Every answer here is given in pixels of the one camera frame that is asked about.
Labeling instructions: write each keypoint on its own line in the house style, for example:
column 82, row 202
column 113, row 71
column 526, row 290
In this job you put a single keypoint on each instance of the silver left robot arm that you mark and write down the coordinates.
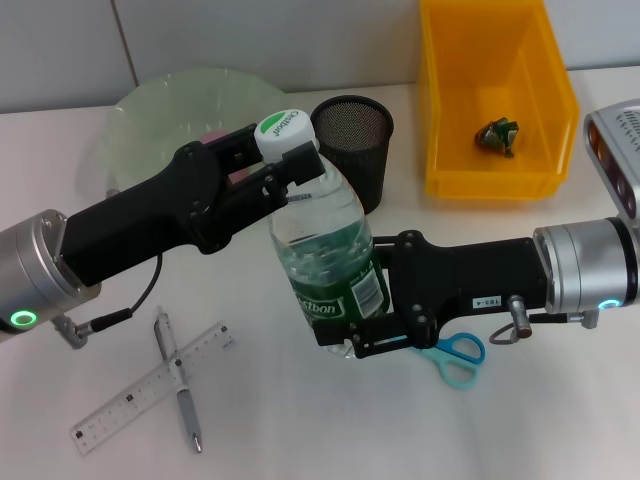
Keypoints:
column 30, row 265

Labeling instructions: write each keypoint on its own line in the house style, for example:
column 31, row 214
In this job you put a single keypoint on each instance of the pink toy peach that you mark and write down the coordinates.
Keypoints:
column 242, row 176

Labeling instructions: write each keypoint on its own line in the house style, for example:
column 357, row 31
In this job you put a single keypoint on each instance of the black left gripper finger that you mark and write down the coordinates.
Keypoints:
column 302, row 167

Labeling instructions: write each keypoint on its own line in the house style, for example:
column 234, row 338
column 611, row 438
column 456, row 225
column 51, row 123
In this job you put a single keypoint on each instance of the yellow plastic bin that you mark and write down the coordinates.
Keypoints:
column 450, row 100

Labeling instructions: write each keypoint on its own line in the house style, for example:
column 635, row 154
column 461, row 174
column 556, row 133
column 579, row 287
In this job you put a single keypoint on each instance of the pale green wavy fruit plate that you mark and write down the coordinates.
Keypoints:
column 150, row 110

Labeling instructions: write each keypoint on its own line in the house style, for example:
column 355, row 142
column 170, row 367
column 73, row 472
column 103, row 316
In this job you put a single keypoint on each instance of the clear plastic ruler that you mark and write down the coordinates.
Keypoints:
column 125, row 402

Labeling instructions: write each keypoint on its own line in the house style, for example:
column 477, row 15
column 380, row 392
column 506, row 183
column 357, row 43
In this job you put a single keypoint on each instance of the clear green-label water bottle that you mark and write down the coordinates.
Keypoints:
column 320, row 220

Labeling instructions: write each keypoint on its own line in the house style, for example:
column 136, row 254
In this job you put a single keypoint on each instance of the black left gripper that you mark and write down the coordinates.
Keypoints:
column 130, row 220

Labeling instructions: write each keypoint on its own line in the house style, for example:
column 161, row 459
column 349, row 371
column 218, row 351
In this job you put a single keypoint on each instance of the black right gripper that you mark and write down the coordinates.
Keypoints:
column 465, row 275

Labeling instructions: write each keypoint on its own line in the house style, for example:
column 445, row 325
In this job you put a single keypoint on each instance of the green plastic wrapper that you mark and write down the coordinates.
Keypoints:
column 497, row 135

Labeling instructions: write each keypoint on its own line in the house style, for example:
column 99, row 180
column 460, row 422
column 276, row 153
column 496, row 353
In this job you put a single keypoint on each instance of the black mesh pen holder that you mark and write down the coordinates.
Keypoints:
column 360, row 130

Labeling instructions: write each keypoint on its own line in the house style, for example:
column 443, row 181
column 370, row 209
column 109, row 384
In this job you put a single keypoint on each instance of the silver ballpoint pen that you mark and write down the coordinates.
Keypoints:
column 187, row 410

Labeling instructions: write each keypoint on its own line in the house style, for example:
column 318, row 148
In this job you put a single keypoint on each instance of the blue safety scissors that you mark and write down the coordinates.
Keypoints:
column 481, row 348

